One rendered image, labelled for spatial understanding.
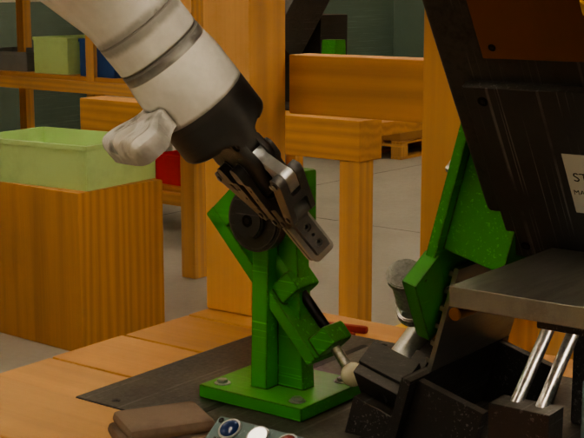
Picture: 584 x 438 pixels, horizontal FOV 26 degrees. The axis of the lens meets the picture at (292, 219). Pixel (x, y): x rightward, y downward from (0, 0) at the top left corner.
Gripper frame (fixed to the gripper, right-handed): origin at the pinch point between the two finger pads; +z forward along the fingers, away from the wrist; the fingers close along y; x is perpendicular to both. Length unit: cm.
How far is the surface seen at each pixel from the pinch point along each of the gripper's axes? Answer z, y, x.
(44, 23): 75, 882, -194
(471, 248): 19.5, 16.0, -17.1
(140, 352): 25, 75, 8
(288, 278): 17.8, 39.5, -6.4
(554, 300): 15.6, -8.0, -10.4
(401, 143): 316, 790, -335
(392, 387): 28.3, 23.8, -3.7
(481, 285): 13.6, -1.3, -8.8
